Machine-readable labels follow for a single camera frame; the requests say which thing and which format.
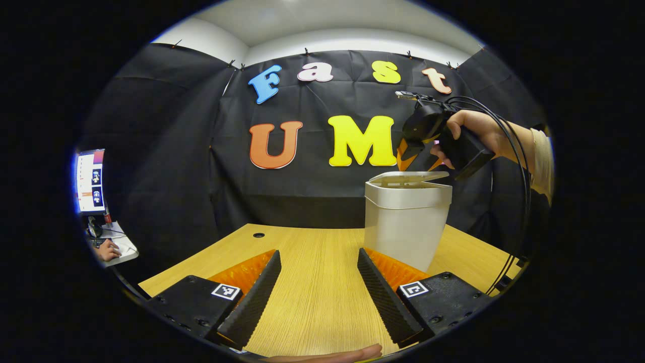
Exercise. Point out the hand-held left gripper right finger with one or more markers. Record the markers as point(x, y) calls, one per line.
point(383, 302)

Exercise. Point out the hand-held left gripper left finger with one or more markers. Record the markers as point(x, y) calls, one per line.
point(257, 302)

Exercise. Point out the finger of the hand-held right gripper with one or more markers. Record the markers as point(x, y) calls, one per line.
point(431, 160)
point(405, 159)

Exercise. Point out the white desktop garbage bin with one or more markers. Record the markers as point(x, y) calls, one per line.
point(403, 222)

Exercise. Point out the wooden desktop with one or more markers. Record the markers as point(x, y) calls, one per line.
point(312, 282)

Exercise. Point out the white side desk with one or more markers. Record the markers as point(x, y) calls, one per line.
point(127, 247)

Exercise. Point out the black keyboard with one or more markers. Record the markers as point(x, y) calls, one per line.
point(98, 242)

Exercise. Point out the black backdrop cloth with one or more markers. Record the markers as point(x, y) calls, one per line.
point(166, 151)

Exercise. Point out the computer monitor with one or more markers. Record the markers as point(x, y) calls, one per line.
point(90, 181)

